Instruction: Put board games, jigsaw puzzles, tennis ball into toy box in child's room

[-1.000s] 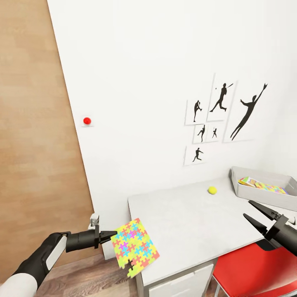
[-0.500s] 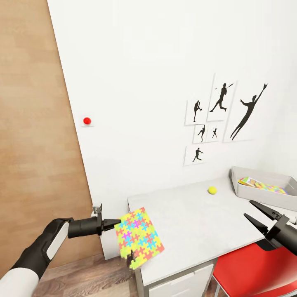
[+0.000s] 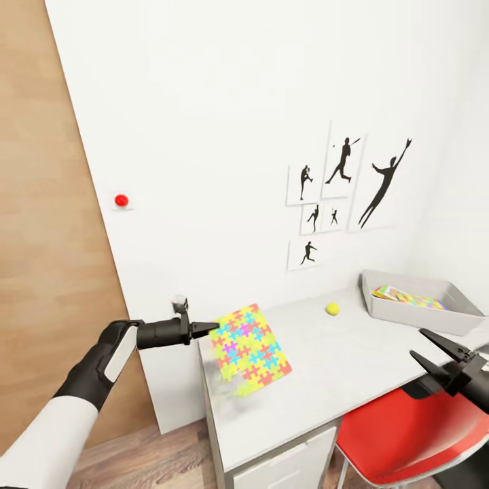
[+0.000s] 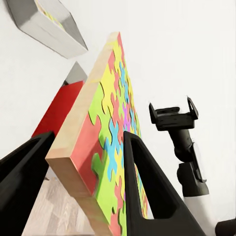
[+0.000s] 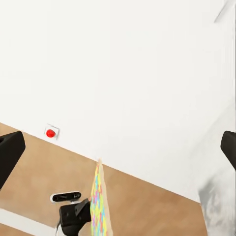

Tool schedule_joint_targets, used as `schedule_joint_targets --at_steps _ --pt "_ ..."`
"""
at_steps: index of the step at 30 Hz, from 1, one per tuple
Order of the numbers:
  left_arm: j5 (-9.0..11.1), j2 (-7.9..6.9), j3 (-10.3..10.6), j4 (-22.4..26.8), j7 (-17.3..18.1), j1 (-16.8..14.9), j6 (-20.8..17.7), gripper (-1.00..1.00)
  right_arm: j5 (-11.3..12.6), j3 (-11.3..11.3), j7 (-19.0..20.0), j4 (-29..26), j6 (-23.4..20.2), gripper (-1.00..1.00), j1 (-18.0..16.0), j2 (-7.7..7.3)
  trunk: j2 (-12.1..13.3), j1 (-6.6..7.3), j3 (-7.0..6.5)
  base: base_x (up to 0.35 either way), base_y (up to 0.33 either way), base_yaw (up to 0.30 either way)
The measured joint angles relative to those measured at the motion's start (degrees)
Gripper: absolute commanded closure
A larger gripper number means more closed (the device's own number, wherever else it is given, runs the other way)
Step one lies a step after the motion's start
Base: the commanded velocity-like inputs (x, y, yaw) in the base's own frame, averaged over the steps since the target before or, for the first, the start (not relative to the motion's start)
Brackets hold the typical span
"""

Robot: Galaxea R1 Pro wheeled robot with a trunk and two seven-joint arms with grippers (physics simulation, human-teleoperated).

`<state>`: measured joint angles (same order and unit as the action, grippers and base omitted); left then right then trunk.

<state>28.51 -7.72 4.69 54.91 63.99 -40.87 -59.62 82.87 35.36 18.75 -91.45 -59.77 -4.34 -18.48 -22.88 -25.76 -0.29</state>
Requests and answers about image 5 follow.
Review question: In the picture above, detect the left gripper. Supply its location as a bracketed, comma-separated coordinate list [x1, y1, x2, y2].
[59, 199, 91, 233]

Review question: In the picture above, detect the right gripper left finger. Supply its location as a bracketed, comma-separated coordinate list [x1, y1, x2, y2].
[0, 130, 26, 190]

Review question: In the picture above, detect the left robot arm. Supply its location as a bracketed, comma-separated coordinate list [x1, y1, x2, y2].
[50, 191, 91, 236]

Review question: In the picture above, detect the jigsaw puzzle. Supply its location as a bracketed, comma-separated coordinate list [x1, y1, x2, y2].
[90, 159, 114, 236]

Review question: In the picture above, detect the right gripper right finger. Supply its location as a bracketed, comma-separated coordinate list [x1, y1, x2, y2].
[220, 131, 236, 170]

